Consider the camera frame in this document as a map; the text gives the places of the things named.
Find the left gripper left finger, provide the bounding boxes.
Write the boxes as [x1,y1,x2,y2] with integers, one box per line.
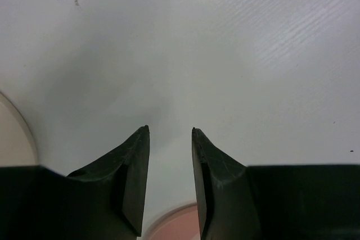
[1,126,150,239]

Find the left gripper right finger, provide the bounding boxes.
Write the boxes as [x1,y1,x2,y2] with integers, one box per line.
[192,128,359,239]

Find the blue cream plate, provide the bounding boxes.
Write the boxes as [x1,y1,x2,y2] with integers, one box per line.
[0,95,38,167]

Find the red cream plate front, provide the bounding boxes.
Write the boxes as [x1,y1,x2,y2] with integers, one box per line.
[139,203,200,240]

